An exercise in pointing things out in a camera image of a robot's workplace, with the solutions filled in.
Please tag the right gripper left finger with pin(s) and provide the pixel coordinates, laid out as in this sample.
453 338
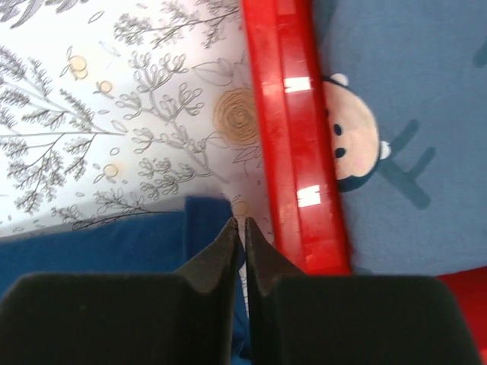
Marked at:
184 317

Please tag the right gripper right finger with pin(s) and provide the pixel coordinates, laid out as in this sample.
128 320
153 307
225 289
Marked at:
360 319

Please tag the navy blue mickey t-shirt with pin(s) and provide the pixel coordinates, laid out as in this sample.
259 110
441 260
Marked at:
150 244

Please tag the red plastic tray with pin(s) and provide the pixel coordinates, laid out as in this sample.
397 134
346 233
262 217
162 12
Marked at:
308 218

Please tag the floral patterned table mat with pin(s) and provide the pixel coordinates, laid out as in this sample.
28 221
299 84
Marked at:
113 109

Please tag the grey-blue folded t-shirt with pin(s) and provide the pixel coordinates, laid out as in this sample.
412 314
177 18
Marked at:
405 87

